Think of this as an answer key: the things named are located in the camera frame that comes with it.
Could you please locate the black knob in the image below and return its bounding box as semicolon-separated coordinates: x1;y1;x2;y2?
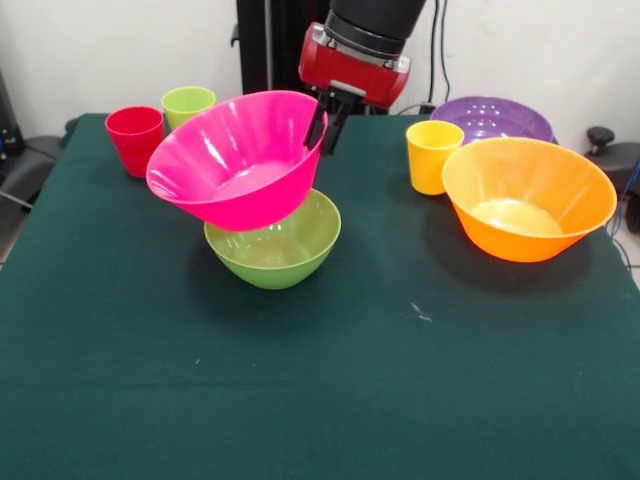
585;126;615;156

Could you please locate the light green plastic cup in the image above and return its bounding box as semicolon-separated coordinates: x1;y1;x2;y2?
160;86;218;131

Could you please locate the green plastic bowl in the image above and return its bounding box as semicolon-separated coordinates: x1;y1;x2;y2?
203;188;343;291

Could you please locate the pink plastic bowl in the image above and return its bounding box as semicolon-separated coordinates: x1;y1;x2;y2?
145;89;330;232

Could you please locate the purple plastic bowl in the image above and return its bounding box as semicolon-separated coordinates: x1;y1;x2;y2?
429;95;555;146

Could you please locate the black wall cable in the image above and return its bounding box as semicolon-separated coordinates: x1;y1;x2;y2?
439;0;454;104
426;0;440;104

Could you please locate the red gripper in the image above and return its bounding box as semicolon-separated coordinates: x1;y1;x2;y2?
298;22;412;157

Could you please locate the crimson plastic cup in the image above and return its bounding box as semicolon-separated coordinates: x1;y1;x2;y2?
104;105;165;179

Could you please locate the dark green table cloth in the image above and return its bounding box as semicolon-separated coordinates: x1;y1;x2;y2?
0;113;640;480

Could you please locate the yellow plastic cup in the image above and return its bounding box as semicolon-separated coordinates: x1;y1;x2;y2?
405;120;466;196

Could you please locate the orange plastic bowl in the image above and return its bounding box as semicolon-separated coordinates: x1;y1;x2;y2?
441;137;618;264

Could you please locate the black round floor base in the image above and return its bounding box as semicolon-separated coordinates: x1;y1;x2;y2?
594;142;640;195

